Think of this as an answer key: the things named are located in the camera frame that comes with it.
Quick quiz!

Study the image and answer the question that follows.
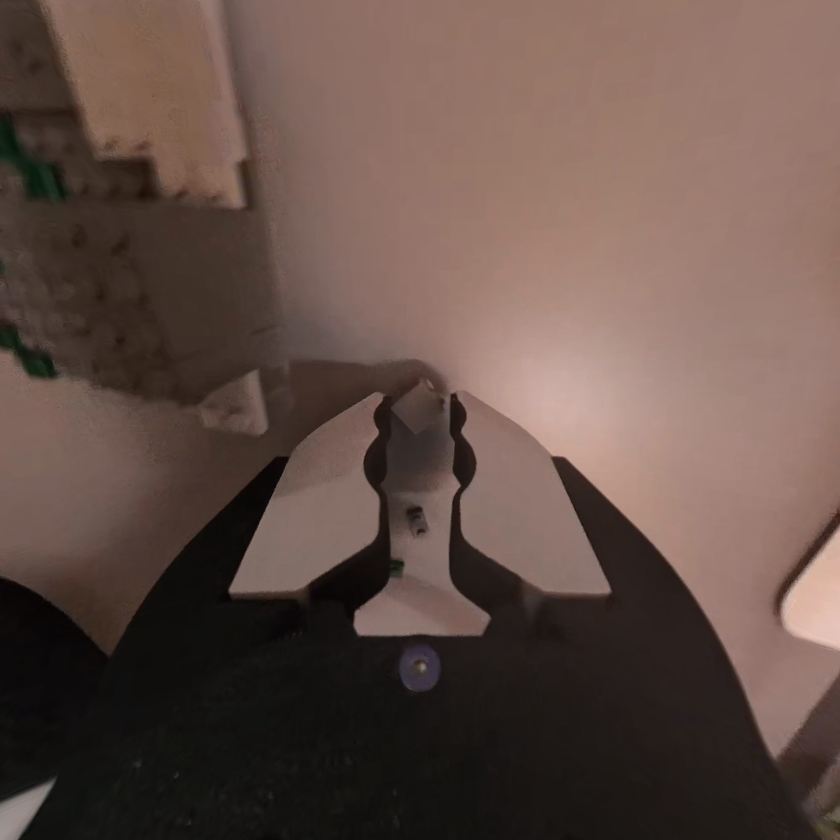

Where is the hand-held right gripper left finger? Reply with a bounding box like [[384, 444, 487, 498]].
[[230, 392, 389, 621]]

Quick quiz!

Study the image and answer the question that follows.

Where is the grey desk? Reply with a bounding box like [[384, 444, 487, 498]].
[[0, 0, 840, 840]]

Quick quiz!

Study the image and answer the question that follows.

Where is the white and wood book stand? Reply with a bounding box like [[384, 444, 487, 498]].
[[776, 508, 840, 652]]

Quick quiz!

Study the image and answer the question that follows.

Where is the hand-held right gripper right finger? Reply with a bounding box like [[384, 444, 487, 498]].
[[449, 392, 611, 621]]

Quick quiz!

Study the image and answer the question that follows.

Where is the grey baseplate brick build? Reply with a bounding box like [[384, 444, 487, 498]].
[[0, 0, 293, 437]]

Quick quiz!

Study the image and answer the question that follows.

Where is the dark cloth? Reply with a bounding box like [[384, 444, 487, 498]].
[[0, 577, 109, 802]]

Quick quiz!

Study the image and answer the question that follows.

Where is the light grey brick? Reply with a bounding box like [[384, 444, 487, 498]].
[[390, 381, 442, 437]]

